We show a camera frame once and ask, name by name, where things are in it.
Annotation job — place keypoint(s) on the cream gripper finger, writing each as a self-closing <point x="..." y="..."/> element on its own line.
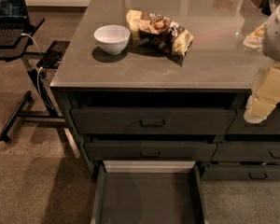
<point x="256" y="110"/>
<point x="269" y="89"/>

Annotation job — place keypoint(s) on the brown chip bag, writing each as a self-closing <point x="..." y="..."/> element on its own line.
<point x="167" y="35"/>

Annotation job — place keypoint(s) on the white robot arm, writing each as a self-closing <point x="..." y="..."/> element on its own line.
<point x="267" y="37"/>

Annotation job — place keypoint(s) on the top right drawer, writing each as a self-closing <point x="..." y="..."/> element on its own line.
<point x="269" y="126"/>

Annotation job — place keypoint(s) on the middle right drawer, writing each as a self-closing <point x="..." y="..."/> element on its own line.
<point x="247" y="151"/>

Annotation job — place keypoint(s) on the bottom right drawer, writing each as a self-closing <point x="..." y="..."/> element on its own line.
<point x="242" y="172"/>

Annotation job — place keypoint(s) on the open bottom left drawer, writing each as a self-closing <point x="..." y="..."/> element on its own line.
<point x="162" y="197"/>

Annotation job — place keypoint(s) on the middle left drawer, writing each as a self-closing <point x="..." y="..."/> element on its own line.
<point x="152" y="150"/>

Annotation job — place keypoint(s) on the top left drawer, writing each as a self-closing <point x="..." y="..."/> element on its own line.
<point x="136" y="120"/>

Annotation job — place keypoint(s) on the dark grey cabinet island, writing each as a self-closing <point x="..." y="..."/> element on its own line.
<point x="217" y="71"/>

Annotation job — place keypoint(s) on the white ceramic bowl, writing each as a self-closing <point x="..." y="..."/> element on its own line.
<point x="112" y="39"/>

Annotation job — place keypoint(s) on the black smartphone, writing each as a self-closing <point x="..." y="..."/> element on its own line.
<point x="50" y="59"/>

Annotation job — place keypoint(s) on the black laptop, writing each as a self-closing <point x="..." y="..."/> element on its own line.
<point x="13" y="17"/>

